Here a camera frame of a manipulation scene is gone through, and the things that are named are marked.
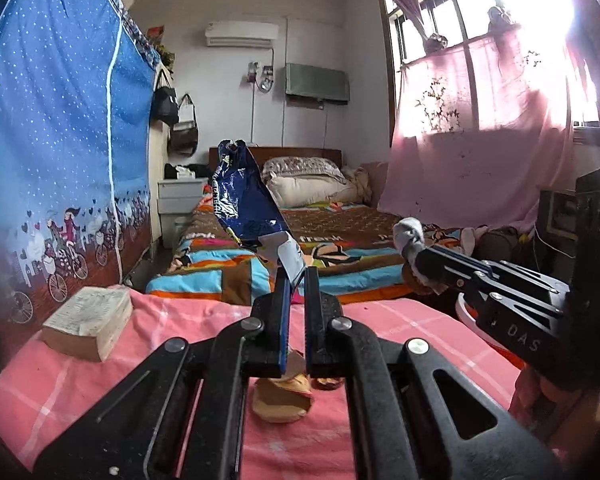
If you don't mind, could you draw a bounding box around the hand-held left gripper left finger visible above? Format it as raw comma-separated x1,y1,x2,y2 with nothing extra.
32,267,293,480

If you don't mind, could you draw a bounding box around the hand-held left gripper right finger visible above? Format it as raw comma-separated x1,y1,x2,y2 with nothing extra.
304,266,563,480

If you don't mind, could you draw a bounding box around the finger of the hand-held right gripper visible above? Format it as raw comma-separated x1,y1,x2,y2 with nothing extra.
415,244,572,302
414,264,567,362

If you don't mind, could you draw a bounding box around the grey white sock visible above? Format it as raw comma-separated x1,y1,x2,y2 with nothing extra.
392,216,448,295

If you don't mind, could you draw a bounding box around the brown fruit peel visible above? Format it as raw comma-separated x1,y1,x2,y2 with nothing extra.
251,350,315,425

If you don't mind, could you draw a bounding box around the blue snack wrapper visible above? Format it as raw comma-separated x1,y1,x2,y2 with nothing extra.
211,139,306,293

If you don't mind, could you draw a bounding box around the person's right hand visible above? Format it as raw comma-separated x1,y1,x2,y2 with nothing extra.
540,382,600,443

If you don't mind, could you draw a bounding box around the white pink garment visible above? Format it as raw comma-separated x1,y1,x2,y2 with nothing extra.
460,225,491,256

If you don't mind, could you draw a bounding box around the dark upholstered seat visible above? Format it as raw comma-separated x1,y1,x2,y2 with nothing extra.
475,227,536,261

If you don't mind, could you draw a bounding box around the wooden desk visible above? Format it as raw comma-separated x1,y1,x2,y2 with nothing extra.
537,187,581,241

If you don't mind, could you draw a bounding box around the bed with colourful blanket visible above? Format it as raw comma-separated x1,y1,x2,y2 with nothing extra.
145,200,466,306

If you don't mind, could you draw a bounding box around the pink window cloth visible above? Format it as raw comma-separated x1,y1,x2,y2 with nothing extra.
377,25,581,231

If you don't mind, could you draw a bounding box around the beige pillow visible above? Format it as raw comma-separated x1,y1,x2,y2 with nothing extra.
265,175,361,208

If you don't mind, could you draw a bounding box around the beige bundled blanket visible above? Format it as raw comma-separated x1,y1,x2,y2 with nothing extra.
342,162,388,206

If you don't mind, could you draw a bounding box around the white nightstand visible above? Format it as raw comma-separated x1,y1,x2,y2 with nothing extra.
157,177,210,248

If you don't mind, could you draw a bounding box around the floral pillow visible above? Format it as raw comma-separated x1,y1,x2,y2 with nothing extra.
261,156,348,185

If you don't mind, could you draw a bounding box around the wooden bed headboard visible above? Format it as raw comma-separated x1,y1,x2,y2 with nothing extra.
209,146,343,186

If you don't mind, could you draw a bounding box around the thick old book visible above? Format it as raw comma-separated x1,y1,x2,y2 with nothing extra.
41,286,133,363

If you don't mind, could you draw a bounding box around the brown hanging bag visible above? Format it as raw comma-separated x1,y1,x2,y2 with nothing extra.
169,92,199,157

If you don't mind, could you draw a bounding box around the pink checked cloth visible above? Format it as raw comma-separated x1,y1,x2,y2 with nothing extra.
0,285,546,480

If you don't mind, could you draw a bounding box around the black hanging bag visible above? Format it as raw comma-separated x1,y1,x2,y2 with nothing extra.
151,67,181,126

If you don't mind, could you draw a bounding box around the barred window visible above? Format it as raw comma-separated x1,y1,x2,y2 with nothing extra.
380,0,600,146

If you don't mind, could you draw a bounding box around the white air conditioner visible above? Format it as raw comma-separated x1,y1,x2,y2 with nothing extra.
204,21,280,50

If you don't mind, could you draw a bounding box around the blue dotted wardrobe cover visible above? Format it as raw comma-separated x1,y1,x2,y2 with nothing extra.
0,0,163,331

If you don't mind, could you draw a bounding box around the clutter on cabinet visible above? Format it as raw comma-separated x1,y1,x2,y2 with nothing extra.
147,25,176,68

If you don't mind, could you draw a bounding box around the white cable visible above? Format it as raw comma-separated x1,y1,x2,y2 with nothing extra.
530,225,576,251

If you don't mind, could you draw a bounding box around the grey wall television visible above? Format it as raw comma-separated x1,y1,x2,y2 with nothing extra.
285,62,351,108

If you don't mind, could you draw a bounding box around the wall socket with chargers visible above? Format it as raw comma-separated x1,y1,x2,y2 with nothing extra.
246,61,275,92

